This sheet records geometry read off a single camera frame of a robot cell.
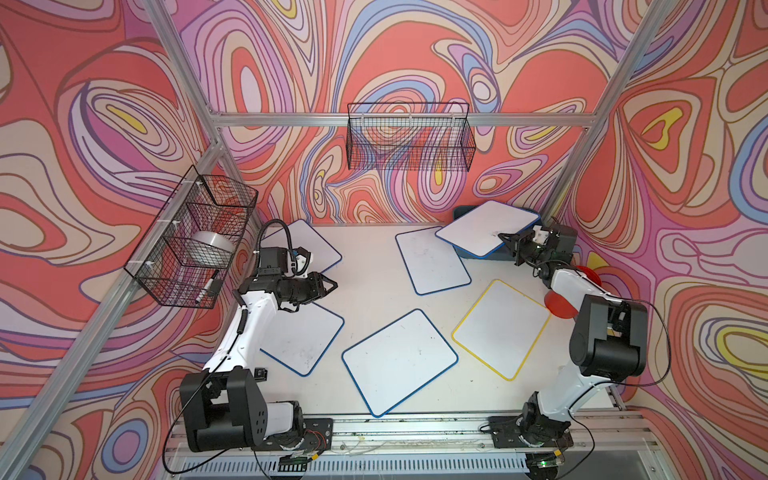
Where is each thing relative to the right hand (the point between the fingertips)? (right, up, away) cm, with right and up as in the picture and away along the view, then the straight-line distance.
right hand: (497, 238), depth 90 cm
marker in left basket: (-79, -14, -19) cm, 82 cm away
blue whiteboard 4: (-61, -31, -1) cm, 68 cm away
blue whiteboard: (-59, -5, +24) cm, 64 cm away
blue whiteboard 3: (-32, -37, -5) cm, 49 cm away
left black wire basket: (-85, -5, -17) cm, 87 cm away
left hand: (-49, -14, -9) cm, 52 cm away
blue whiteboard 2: (-17, -8, +17) cm, 26 cm away
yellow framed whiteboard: (+4, -29, +5) cm, 30 cm away
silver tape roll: (-76, -3, -21) cm, 79 cm away
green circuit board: (-57, -56, -19) cm, 83 cm away
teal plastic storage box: (0, -5, -4) cm, 6 cm away
